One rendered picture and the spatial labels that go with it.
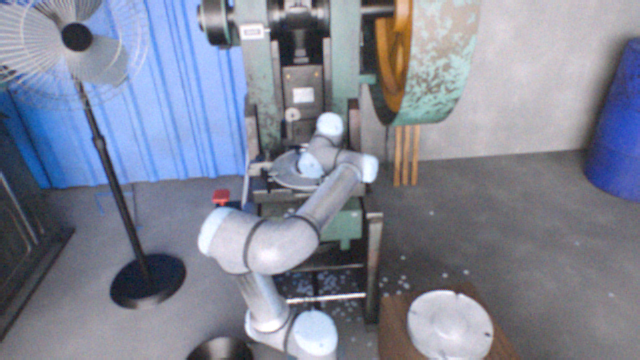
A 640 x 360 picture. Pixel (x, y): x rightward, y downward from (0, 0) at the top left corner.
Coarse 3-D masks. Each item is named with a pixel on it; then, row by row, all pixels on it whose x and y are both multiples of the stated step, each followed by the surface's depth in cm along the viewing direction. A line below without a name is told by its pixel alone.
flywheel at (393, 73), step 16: (400, 0) 142; (400, 16) 144; (384, 32) 179; (400, 32) 153; (384, 48) 178; (400, 48) 160; (384, 64) 176; (400, 64) 163; (384, 80) 172; (400, 80) 160; (384, 96) 173; (400, 96) 148
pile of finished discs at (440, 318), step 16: (416, 304) 160; (432, 304) 160; (448, 304) 159; (464, 304) 159; (416, 320) 154; (432, 320) 153; (448, 320) 153; (464, 320) 152; (480, 320) 153; (416, 336) 148; (432, 336) 148; (448, 336) 147; (464, 336) 148; (480, 336) 147; (432, 352) 143; (448, 352) 143; (464, 352) 142; (480, 352) 142
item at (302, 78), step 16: (288, 64) 152; (304, 64) 152; (320, 64) 151; (288, 80) 152; (304, 80) 153; (320, 80) 153; (288, 96) 155; (304, 96) 156; (320, 96) 156; (288, 112) 158; (304, 112) 159; (320, 112) 160; (288, 128) 162; (304, 128) 160
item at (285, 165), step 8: (296, 152) 179; (280, 160) 173; (288, 160) 173; (296, 160) 173; (272, 168) 168; (280, 168) 168; (288, 168) 168; (280, 176) 163; (288, 176) 163; (296, 176) 163; (304, 176) 162; (288, 184) 158; (296, 184) 158; (304, 184) 158; (312, 184) 158
